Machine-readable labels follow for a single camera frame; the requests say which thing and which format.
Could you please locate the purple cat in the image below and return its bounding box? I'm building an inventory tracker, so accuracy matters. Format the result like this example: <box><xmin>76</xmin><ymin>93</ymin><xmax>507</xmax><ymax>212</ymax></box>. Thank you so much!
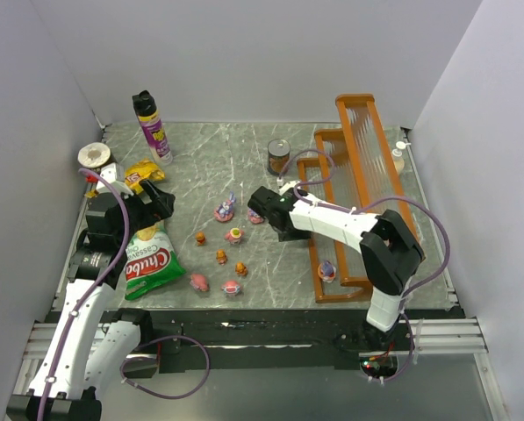
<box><xmin>248</xmin><ymin>209</ymin><xmax>265</xmax><ymax>225</ymax></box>

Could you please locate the purple bunny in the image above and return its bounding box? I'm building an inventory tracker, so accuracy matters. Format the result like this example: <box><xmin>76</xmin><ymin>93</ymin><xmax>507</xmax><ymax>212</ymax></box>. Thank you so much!
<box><xmin>213</xmin><ymin>191</ymin><xmax>236</xmax><ymax>223</ymax></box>

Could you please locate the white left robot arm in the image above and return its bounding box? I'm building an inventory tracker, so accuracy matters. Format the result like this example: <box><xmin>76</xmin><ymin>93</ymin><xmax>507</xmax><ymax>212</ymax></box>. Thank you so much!
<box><xmin>6</xmin><ymin>181</ymin><xmax>176</xmax><ymax>420</ymax></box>

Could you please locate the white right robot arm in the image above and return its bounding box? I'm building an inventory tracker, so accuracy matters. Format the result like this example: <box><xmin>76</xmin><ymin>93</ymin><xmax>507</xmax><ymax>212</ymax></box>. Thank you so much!
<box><xmin>248</xmin><ymin>187</ymin><xmax>425</xmax><ymax>334</ymax></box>

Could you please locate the orange tiered display shelf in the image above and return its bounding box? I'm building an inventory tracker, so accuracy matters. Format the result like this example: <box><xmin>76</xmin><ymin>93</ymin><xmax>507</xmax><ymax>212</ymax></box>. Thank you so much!
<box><xmin>308</xmin><ymin>94</ymin><xmax>405</xmax><ymax>304</ymax></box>

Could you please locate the yellow snack bag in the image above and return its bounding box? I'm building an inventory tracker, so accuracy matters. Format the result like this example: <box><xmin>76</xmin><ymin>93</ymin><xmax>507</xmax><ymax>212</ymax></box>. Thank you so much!
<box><xmin>125</xmin><ymin>159</ymin><xmax>166</xmax><ymax>195</ymax></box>

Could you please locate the green Chuba cassava chips bag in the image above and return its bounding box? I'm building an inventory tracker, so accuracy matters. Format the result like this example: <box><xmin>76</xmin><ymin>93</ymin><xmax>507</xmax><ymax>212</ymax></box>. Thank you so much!
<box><xmin>125</xmin><ymin>222</ymin><xmax>186</xmax><ymax>301</ymax></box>

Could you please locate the pink figure with green hat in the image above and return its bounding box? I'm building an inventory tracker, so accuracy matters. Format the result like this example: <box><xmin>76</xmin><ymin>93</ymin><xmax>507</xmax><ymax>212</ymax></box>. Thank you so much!
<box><xmin>225</xmin><ymin>227</ymin><xmax>244</xmax><ymax>245</ymax></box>

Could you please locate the brown tin can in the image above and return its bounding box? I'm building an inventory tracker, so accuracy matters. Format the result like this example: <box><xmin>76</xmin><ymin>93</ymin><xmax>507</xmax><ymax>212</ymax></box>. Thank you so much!
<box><xmin>267</xmin><ymin>139</ymin><xmax>291</xmax><ymax>175</ymax></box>

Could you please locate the small orange bear figure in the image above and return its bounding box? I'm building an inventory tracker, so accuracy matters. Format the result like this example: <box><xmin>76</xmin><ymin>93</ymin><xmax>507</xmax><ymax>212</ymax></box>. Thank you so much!
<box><xmin>195</xmin><ymin>232</ymin><xmax>206</xmax><ymax>246</ymax></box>

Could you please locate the orange bear figure right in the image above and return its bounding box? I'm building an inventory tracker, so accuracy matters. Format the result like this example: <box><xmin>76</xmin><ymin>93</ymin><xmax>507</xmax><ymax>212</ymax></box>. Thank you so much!
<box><xmin>235</xmin><ymin>261</ymin><xmax>248</xmax><ymax>277</ymax></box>

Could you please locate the orange bear figure middle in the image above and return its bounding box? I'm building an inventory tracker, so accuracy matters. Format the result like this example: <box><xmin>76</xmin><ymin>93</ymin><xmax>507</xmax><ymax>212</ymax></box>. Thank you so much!
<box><xmin>216</xmin><ymin>249</ymin><xmax>227</xmax><ymax>265</ymax></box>

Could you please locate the chips tube with white lid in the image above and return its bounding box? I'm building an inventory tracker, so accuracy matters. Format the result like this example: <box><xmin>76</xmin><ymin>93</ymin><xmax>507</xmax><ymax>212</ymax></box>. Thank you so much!
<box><xmin>77</xmin><ymin>142</ymin><xmax>113</xmax><ymax>169</ymax></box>

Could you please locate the pink pig figure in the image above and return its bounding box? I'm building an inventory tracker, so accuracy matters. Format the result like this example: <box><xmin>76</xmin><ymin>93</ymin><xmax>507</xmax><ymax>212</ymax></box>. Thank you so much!
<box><xmin>190</xmin><ymin>274</ymin><xmax>210</xmax><ymax>292</ymax></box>

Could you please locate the pink round figure teal face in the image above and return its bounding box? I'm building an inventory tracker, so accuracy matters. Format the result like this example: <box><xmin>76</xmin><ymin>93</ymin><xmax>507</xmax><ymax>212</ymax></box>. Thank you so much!
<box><xmin>221</xmin><ymin>280</ymin><xmax>242</xmax><ymax>296</ymax></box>

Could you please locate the purple insect spray can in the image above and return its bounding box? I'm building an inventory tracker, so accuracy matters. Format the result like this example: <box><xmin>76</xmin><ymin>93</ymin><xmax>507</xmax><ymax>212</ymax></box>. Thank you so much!
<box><xmin>132</xmin><ymin>90</ymin><xmax>173</xmax><ymax>166</ymax></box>

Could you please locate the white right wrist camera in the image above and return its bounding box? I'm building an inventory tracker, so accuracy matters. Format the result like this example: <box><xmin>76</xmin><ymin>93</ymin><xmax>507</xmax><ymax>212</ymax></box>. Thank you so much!
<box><xmin>277</xmin><ymin>178</ymin><xmax>300</xmax><ymax>195</ymax></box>

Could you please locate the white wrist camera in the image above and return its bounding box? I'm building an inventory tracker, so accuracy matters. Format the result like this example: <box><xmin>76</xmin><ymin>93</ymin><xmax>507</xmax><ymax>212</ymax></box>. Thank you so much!
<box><xmin>94</xmin><ymin>163</ymin><xmax>134</xmax><ymax>197</ymax></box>
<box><xmin>277</xmin><ymin>178</ymin><xmax>300</xmax><ymax>195</ymax></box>

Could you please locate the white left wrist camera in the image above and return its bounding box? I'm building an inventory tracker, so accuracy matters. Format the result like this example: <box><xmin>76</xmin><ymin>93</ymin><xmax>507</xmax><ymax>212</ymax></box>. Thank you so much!
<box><xmin>94</xmin><ymin>163</ymin><xmax>134</xmax><ymax>197</ymax></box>

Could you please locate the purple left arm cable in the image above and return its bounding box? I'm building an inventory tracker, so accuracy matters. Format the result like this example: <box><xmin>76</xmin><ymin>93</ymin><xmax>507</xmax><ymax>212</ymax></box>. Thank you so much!
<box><xmin>37</xmin><ymin>168</ymin><xmax>132</xmax><ymax>421</ymax></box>

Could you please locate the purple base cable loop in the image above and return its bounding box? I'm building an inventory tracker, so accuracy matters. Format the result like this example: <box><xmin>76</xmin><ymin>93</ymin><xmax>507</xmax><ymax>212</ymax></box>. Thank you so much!
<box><xmin>120</xmin><ymin>334</ymin><xmax>212</xmax><ymax>399</ymax></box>

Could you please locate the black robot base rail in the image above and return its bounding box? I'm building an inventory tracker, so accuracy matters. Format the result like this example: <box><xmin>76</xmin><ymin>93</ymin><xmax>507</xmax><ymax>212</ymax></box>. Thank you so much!
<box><xmin>46</xmin><ymin>309</ymin><xmax>464</xmax><ymax>374</ymax></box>

